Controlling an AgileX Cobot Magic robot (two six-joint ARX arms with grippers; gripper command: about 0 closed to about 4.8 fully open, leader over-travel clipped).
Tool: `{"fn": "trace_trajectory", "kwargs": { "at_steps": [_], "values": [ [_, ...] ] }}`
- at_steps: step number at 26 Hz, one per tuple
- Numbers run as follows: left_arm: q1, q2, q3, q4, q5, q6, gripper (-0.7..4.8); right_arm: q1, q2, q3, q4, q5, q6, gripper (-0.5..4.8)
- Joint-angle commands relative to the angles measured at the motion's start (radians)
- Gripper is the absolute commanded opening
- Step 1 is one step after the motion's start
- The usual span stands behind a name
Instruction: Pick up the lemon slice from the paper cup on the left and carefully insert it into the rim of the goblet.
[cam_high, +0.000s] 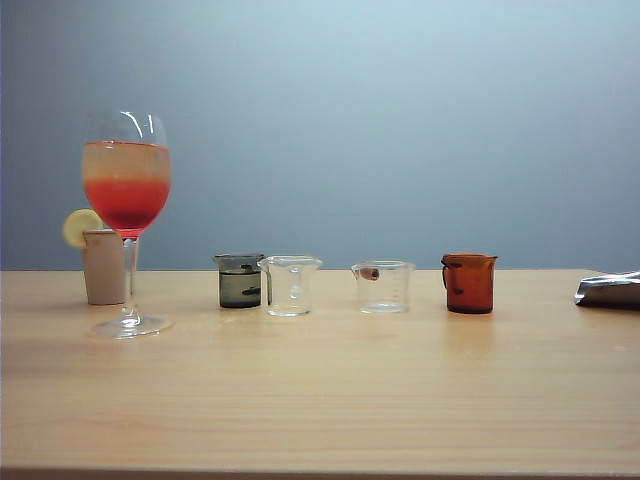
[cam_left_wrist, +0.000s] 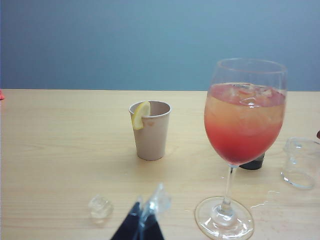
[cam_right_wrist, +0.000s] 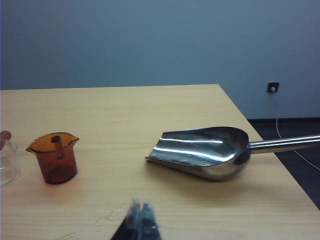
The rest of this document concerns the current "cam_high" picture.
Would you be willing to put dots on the wine glass with red cocktail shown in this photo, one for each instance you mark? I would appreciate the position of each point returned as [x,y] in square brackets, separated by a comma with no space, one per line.
[127,200]

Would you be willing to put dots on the clear glass beaker with spout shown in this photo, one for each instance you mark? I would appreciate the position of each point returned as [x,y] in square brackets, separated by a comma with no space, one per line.
[290,306]

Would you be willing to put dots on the smoky grey glass beaker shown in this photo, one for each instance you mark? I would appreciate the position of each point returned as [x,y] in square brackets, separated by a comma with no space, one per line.
[237,291]

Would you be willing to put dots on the yellow lemon slice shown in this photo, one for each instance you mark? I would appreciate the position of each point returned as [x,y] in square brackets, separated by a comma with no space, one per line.
[76,228]

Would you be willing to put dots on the silver foil bag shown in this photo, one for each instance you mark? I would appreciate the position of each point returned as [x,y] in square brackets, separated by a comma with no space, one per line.
[610,292]

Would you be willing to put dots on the amber glass beaker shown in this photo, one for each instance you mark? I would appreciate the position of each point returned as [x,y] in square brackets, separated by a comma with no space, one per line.
[470,291]

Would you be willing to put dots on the beige paper cup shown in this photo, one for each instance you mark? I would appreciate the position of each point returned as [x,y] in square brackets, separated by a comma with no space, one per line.
[102,272]

